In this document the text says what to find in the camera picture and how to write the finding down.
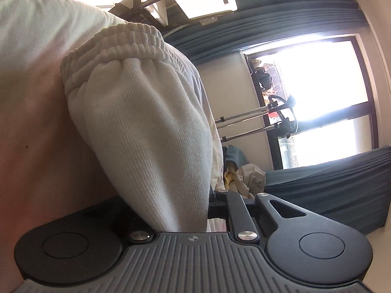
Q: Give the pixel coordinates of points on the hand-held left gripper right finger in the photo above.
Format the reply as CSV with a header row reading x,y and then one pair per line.
x,y
215,203

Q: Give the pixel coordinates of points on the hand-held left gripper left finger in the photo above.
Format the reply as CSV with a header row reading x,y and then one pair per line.
x,y
139,235

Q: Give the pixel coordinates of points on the dark hanging clothes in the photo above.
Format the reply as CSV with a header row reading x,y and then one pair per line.
x,y
262,76

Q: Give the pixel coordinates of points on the yellow cloth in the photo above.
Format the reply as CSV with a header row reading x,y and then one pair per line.
x,y
232,181

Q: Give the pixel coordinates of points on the grey crumpled quilt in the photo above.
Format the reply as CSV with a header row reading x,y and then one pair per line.
x,y
252,180

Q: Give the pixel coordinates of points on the blue cloth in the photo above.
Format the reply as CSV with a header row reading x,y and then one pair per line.
x,y
236,155

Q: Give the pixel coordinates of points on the metal drying rack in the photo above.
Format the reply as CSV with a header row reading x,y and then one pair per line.
x,y
244,116

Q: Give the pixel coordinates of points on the teal curtain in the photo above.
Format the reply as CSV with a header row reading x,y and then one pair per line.
x,y
244,30
320,189

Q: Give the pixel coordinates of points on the window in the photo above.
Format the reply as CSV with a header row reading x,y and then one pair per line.
x,y
323,97

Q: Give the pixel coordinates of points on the white panel lamp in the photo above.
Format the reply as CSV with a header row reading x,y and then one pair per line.
x,y
204,0

